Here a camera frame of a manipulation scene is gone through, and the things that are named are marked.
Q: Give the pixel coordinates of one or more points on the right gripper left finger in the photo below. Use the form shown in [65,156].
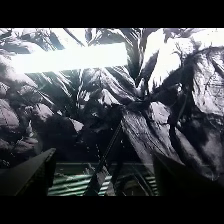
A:
[30,176]

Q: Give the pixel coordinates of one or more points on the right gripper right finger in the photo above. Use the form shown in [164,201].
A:
[180,181]

